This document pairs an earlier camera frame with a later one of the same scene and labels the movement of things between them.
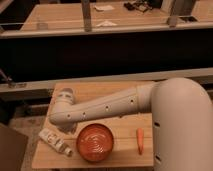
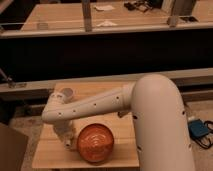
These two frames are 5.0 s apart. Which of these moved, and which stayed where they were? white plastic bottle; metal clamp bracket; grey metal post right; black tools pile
Moved: white plastic bottle
Stayed: metal clamp bracket; grey metal post right; black tools pile
